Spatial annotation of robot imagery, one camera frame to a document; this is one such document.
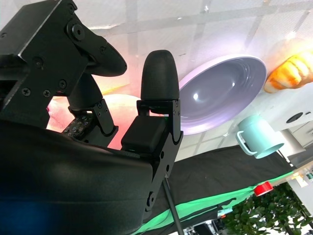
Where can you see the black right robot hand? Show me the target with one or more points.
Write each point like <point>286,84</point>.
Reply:
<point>61,176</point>

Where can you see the pink plush doll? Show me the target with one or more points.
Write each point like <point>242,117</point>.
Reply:
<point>119,105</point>

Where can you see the lavender plate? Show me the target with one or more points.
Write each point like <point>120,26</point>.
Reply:
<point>220,95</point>

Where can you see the black pole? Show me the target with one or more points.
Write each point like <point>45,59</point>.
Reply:
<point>172,208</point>

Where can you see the green cloth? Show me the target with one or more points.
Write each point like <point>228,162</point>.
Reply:
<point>203,208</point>

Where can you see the black cloth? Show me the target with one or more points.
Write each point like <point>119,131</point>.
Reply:
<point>220,176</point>

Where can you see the mint green mug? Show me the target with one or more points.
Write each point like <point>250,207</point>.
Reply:
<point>259,134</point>

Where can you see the red tape roll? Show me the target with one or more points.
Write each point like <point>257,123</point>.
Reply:
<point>263,189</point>

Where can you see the green leafy plant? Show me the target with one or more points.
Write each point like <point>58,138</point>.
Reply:
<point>269,215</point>

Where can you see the white box with round hole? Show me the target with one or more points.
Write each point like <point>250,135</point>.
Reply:
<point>300,122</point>

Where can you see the orange bread toy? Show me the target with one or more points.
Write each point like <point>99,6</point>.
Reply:
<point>291,73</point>

